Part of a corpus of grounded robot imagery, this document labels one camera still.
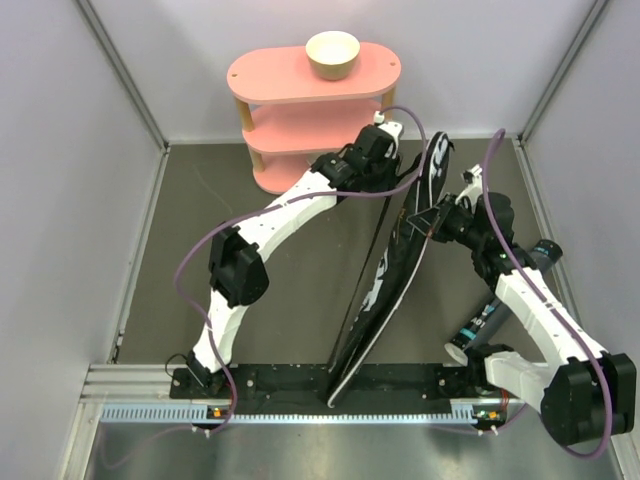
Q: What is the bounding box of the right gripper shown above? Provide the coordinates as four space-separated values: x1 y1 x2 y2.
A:
407 193 485 251

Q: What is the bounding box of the black racket bag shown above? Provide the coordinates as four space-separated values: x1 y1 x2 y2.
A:
326 131 453 408

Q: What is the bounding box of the black shuttlecock tube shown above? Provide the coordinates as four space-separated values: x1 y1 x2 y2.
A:
444 239 563 366

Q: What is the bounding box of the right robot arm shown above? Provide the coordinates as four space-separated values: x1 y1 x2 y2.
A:
408 192 637 446

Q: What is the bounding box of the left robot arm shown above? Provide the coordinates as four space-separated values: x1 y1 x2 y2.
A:
187 121 403 397

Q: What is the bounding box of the pink three-tier shelf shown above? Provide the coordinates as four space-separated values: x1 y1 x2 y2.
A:
227 42 402 194

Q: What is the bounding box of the cream bowl on top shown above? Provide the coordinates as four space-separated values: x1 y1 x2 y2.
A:
305 31 361 81

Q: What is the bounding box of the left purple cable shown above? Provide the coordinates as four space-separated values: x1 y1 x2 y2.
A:
173 105 429 436

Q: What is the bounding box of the purple cable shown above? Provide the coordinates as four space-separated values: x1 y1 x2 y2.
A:
482 128 614 459
173 105 429 436

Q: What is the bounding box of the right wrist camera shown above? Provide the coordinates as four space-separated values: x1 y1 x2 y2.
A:
458 164 483 205

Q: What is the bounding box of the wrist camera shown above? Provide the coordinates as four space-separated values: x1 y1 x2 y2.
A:
373 110 404 147
458 164 483 205

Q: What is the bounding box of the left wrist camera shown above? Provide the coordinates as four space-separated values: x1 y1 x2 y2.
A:
373 110 404 147

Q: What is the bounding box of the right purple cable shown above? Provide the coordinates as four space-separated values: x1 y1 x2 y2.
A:
482 128 614 459

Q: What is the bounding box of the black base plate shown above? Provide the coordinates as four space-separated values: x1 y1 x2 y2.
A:
165 363 509 415

